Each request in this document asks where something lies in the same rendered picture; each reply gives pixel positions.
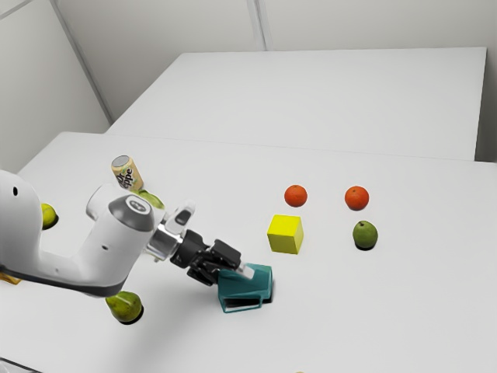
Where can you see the yellow-green apple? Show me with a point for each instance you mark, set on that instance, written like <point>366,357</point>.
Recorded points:
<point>48,216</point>

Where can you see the beige soda can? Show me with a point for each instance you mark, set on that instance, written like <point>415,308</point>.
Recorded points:
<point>127,174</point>

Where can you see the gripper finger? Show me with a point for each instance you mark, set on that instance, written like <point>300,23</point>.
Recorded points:
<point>227,254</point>
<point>204,275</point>

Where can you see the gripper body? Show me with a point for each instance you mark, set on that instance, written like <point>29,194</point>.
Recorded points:
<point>192,246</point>

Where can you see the green pear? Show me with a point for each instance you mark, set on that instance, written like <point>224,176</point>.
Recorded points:
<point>124,306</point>
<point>152,199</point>

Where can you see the orange-brown flat thing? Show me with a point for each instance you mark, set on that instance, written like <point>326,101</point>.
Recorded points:
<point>9,279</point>

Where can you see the orange fruit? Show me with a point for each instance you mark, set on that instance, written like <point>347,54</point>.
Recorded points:
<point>356,198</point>
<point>296,196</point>

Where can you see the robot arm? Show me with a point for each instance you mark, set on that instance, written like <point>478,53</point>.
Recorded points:
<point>97,252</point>

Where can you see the teal faceted mug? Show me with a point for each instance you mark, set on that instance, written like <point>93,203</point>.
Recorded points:
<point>252,287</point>

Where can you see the yellow cube block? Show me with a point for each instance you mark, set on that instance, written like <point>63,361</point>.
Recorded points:
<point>285,234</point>

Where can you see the green apple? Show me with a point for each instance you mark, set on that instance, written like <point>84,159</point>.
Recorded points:
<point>365,234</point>

